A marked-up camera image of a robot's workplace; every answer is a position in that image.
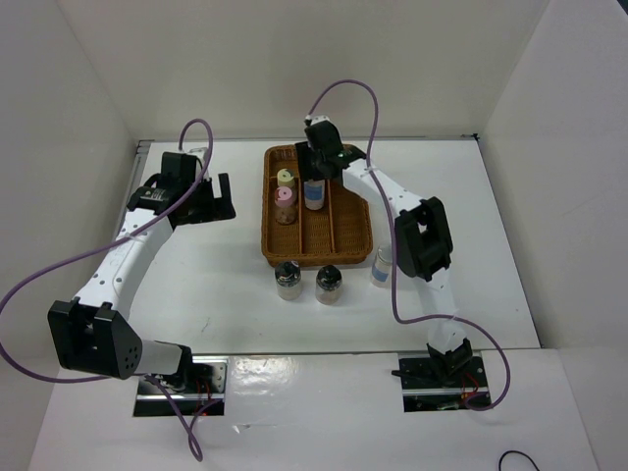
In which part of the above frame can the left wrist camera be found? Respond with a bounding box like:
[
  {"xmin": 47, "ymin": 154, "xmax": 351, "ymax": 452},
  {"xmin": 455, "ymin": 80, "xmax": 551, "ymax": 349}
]
[{"xmin": 158, "ymin": 152, "xmax": 204, "ymax": 191}]

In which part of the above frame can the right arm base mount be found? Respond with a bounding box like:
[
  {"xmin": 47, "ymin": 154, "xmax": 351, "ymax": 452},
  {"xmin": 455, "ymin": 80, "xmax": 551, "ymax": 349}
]
[{"xmin": 392, "ymin": 354, "xmax": 492, "ymax": 413}]

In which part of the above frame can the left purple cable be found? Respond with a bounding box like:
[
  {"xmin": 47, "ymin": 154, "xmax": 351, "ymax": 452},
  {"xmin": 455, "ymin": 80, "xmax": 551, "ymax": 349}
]
[{"xmin": 0, "ymin": 119, "xmax": 217, "ymax": 462}]

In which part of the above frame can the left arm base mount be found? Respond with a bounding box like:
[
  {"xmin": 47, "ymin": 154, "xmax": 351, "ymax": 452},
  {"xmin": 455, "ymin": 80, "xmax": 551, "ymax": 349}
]
[{"xmin": 132, "ymin": 355, "xmax": 229, "ymax": 418}]

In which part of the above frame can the black cap bottle right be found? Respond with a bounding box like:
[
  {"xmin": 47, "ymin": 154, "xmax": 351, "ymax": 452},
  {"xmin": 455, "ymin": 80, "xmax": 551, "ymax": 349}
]
[{"xmin": 315, "ymin": 265, "xmax": 342, "ymax": 305}]

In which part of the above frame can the silver cap jar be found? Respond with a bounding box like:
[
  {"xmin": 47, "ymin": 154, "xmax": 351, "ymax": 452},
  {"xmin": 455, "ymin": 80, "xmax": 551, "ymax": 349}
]
[
  {"xmin": 303, "ymin": 180, "xmax": 326, "ymax": 211},
  {"xmin": 371, "ymin": 243, "xmax": 393, "ymax": 288}
]

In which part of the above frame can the black cap bottle left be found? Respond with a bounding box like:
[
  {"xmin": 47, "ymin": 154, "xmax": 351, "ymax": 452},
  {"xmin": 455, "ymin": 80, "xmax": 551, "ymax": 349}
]
[{"xmin": 275, "ymin": 260, "xmax": 302, "ymax": 301}]

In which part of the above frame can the yellow cap spice bottle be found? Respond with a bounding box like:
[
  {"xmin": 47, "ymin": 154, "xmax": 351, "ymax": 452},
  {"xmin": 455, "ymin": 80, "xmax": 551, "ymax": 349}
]
[{"xmin": 277, "ymin": 168, "xmax": 295, "ymax": 188}]

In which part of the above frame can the black cap bottle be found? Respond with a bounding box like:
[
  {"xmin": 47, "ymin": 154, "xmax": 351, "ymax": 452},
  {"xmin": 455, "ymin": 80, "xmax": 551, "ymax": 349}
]
[
  {"xmin": 315, "ymin": 265, "xmax": 342, "ymax": 305},
  {"xmin": 275, "ymin": 260, "xmax": 302, "ymax": 301}
]

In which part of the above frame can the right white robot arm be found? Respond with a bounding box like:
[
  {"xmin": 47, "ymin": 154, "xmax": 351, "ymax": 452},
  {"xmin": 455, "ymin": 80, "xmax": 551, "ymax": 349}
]
[{"xmin": 296, "ymin": 116, "xmax": 472, "ymax": 386}]

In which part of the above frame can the pink cap spice bottle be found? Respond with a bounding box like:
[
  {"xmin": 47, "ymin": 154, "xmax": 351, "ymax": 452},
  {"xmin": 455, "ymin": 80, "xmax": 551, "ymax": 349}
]
[{"xmin": 274, "ymin": 186, "xmax": 298, "ymax": 225}]

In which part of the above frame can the aluminium table rail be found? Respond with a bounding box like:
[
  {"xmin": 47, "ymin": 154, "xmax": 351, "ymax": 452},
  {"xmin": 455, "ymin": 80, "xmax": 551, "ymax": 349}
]
[{"xmin": 114, "ymin": 139, "xmax": 154, "ymax": 236}]

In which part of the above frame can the brown wicker divided basket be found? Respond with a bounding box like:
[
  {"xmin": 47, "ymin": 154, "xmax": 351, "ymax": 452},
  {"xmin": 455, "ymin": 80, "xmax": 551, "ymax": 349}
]
[{"xmin": 261, "ymin": 145, "xmax": 373, "ymax": 267}]

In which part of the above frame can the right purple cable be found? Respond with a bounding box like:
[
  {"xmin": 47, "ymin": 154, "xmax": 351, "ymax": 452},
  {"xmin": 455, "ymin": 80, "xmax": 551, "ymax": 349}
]
[{"xmin": 303, "ymin": 79, "xmax": 511, "ymax": 411}]

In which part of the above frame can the black cable on floor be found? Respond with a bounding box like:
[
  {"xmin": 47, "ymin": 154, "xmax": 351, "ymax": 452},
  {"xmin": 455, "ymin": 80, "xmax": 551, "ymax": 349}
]
[{"xmin": 498, "ymin": 449, "xmax": 541, "ymax": 471}]

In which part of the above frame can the purple cable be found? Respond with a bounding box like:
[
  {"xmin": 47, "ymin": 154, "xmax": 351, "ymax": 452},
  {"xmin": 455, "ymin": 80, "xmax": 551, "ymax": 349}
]
[
  {"xmin": 0, "ymin": 119, "xmax": 217, "ymax": 462},
  {"xmin": 303, "ymin": 79, "xmax": 511, "ymax": 411}
]

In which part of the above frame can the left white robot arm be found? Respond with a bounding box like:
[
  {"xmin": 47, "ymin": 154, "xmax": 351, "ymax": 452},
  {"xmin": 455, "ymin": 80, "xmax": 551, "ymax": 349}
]
[{"xmin": 48, "ymin": 173, "xmax": 236, "ymax": 393}]

